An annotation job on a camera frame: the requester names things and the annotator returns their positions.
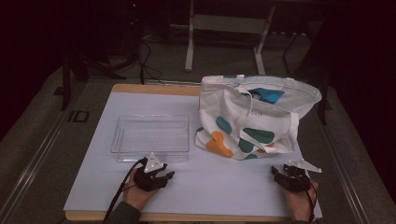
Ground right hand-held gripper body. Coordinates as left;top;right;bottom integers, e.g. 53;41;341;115
278;158;323;193

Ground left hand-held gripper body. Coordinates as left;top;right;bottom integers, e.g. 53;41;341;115
134;152;169;191

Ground clear plastic box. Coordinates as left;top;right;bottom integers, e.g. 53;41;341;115
110;114;191;163

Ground white tote bag coloured patches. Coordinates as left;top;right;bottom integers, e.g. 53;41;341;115
194;74;323;161

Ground person's left hand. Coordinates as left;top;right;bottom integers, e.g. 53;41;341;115
122;169;161;212

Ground person's right hand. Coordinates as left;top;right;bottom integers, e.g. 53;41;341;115
281;180;320;222

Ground black metal stand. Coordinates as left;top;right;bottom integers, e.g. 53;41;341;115
281;18;333;126

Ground black tripod stand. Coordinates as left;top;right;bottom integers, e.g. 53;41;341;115
60;0;146;112

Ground white metal stand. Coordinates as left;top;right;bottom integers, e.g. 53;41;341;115
184;0;276;77

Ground black floor cable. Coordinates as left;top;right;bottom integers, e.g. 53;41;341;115
136;38;166;87

